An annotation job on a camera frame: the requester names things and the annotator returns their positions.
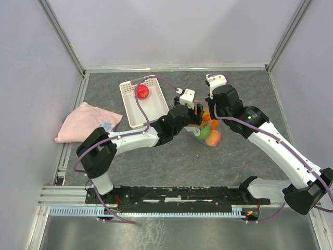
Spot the orange toy fruit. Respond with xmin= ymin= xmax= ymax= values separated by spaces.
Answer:
xmin=201 ymin=113 xmax=219 ymax=130

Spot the green watermelon toy ball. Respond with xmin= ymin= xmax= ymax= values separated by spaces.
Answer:
xmin=197 ymin=126 xmax=211 ymax=140

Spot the clear orange zip top bag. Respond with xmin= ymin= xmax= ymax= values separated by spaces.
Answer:
xmin=185 ymin=101 xmax=222 ymax=147

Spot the white perforated plastic basket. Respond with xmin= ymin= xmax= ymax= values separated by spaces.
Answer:
xmin=119 ymin=76 xmax=169 ymax=129

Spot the peach toy fruit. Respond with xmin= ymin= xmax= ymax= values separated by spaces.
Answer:
xmin=205 ymin=130 xmax=221 ymax=146

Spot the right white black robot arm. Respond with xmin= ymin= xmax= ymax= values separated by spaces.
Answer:
xmin=206 ymin=84 xmax=332 ymax=215

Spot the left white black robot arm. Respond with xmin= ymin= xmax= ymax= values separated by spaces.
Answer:
xmin=76 ymin=103 xmax=203 ymax=203

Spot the pink red toy fruit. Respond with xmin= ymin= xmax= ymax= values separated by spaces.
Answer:
xmin=135 ymin=84 xmax=150 ymax=99

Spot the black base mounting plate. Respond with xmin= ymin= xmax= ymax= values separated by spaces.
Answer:
xmin=85 ymin=186 xmax=271 ymax=214

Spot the pink folded cloth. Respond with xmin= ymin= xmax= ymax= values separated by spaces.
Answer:
xmin=55 ymin=102 xmax=123 ymax=143

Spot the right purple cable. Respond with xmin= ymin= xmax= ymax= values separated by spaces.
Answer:
xmin=207 ymin=72 xmax=333 ymax=224

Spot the purple cable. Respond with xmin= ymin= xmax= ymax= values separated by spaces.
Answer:
xmin=74 ymin=75 xmax=183 ymax=224
xmin=207 ymin=72 xmax=333 ymax=224

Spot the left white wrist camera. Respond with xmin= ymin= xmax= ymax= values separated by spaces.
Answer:
xmin=174 ymin=88 xmax=196 ymax=109

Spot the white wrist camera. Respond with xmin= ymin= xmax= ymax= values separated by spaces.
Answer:
xmin=174 ymin=88 xmax=196 ymax=109
xmin=206 ymin=71 xmax=229 ymax=92

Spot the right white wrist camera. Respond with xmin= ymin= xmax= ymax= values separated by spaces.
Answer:
xmin=206 ymin=71 xmax=229 ymax=92

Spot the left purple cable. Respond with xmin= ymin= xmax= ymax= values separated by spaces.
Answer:
xmin=74 ymin=75 xmax=183 ymax=224

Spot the light blue cable duct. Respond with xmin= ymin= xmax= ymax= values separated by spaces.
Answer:
xmin=48 ymin=207 xmax=258 ymax=217

